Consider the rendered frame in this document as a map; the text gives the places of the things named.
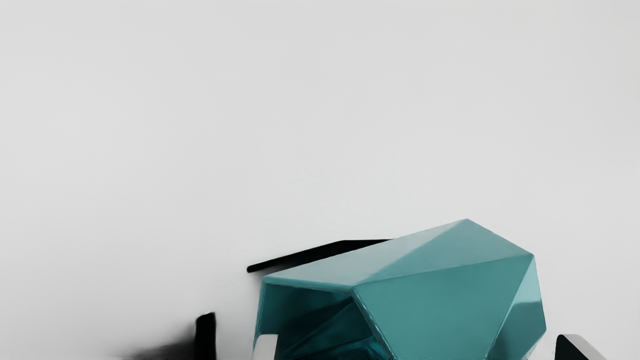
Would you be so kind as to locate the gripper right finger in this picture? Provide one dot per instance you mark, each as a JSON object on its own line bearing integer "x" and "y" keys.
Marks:
{"x": 575, "y": 350}

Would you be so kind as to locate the teal faceted mug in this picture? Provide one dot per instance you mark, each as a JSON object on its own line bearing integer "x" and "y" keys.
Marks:
{"x": 430, "y": 300}

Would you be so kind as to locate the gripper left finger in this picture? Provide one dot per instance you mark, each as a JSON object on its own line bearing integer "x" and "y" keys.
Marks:
{"x": 265, "y": 349}

